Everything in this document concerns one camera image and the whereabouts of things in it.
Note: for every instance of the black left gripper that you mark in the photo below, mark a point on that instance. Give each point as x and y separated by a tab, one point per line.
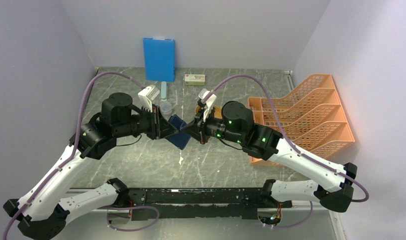
160	127

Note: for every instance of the yellow oval tray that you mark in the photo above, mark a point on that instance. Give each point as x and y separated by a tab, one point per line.
217	111

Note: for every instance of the clear jar of paper clips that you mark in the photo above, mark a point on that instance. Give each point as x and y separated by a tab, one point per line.
166	108

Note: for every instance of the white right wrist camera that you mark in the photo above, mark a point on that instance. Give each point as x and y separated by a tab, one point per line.
208	99

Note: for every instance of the navy blue card holder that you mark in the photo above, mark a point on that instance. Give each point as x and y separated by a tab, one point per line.
180	139

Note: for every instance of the blue upright folder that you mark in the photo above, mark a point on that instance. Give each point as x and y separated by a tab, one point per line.
159	59

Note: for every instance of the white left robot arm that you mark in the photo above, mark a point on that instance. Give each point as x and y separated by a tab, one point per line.
44	211

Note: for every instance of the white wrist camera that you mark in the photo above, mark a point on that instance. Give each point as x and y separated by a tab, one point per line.
147	95
208	99

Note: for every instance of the light blue stapler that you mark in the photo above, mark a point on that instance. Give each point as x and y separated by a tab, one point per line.
163	91

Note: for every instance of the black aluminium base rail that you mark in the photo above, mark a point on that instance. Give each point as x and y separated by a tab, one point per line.
168	203

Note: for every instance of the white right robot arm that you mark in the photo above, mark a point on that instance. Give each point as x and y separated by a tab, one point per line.
328	183

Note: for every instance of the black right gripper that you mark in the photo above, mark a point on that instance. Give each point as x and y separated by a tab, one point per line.
197	129

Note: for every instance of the green and white small box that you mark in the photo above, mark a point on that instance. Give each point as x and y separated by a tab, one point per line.
194	79

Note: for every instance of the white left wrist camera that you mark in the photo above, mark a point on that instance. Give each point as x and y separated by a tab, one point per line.
147	95

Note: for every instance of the orange plastic file organizer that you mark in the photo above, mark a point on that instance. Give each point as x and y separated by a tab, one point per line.
313	117

